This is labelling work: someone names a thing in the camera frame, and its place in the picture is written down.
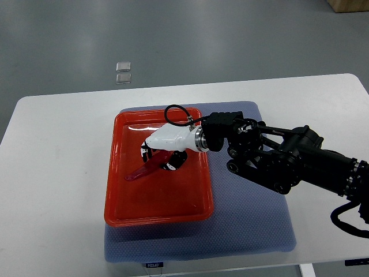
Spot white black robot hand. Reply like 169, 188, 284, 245
141, 123, 209, 171

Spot red pepper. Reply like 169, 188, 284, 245
125, 150, 172, 181

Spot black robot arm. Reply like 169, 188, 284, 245
201, 111, 368, 238

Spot red plastic tray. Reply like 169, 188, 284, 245
104, 108, 214, 227

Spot lower metal floor plate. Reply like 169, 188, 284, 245
116, 73, 131, 84

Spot metal floor plate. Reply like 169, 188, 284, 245
116, 61, 131, 72
116, 73, 131, 84

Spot upper metal floor plate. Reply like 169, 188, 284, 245
116, 61, 131, 72

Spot blue-grey cushion mat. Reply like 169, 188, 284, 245
103, 100, 298, 264

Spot brown cardboard box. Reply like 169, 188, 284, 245
327, 0, 368, 13

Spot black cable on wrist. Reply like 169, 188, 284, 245
164, 104, 210, 132

